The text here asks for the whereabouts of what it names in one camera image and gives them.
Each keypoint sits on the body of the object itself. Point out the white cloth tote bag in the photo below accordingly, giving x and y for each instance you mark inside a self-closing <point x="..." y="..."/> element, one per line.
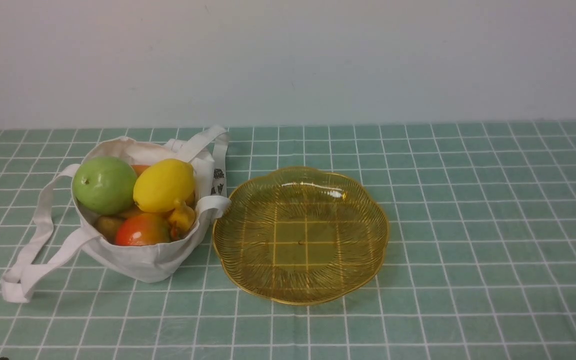
<point x="205" y="151"/>

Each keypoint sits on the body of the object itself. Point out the amber glass fruit plate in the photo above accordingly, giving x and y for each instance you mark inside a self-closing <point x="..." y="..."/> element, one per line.
<point x="301" y="236"/>

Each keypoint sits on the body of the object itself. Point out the orange papaya fruit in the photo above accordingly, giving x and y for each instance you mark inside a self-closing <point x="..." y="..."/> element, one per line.
<point x="139" y="169"/>

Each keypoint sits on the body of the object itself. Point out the green apple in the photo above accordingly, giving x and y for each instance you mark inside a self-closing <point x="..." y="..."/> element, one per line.
<point x="105" y="185"/>

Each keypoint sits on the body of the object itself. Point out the yellow lemon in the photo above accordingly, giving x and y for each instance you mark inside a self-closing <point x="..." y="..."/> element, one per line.
<point x="164" y="185"/>

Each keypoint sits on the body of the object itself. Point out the yellow banana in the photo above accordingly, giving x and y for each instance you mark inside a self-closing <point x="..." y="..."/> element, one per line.
<point x="181" y="220"/>

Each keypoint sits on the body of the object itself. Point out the brown kiwi fruit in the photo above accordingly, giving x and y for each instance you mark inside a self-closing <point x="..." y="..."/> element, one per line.
<point x="108" y="227"/>

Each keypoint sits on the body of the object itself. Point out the red orange mango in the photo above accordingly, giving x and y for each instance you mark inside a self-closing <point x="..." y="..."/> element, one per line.
<point x="143" y="230"/>

